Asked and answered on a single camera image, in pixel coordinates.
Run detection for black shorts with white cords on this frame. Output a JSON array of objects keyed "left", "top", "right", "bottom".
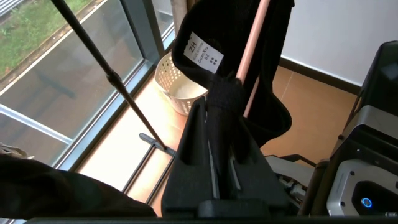
[{"left": 0, "top": 142, "right": 158, "bottom": 220}]

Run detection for window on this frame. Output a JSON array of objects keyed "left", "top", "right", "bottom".
[{"left": 0, "top": 0, "right": 177, "bottom": 172}]

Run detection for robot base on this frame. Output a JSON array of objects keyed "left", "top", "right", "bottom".
[{"left": 266, "top": 40, "right": 398, "bottom": 218}]

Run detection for white laundry basket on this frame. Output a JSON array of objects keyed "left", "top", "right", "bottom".
[{"left": 154, "top": 51, "right": 208, "bottom": 117}]

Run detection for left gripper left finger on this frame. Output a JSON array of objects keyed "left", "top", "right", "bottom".
[{"left": 161, "top": 96, "right": 220, "bottom": 218}]

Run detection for black clothes rack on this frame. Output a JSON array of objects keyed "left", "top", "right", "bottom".
[{"left": 50, "top": 0, "right": 177, "bottom": 206}]

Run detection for black garment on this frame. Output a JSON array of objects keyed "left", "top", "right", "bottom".
[{"left": 170, "top": 0, "right": 295, "bottom": 200}]

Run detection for pink clothes hanger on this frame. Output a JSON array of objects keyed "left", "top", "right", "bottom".
[{"left": 235, "top": 0, "right": 272, "bottom": 118}]

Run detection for beige curtain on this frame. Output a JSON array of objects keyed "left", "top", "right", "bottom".
[{"left": 170, "top": 0, "right": 200, "bottom": 37}]

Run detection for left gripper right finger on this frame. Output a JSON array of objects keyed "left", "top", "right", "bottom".
[{"left": 229, "top": 119, "right": 290, "bottom": 217}]

